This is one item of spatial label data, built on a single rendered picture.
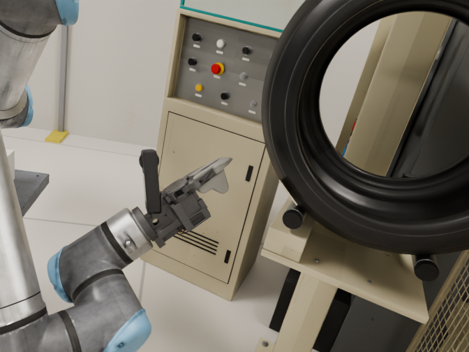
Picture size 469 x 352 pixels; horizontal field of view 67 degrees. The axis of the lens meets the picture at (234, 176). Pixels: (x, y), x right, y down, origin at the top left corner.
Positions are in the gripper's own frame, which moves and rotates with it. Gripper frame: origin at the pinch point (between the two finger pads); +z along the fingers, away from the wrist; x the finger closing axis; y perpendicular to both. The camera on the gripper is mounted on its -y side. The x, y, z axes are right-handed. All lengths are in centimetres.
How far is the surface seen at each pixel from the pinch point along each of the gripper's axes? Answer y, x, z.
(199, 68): -20, -88, 32
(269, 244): 23.5, -4.9, 0.3
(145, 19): -83, -257, 66
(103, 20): -99, -265, 36
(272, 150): 4.2, -0.1, 9.9
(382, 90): 11, -13, 51
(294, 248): 26.1, -1.2, 3.9
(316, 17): -14.4, 10.7, 24.6
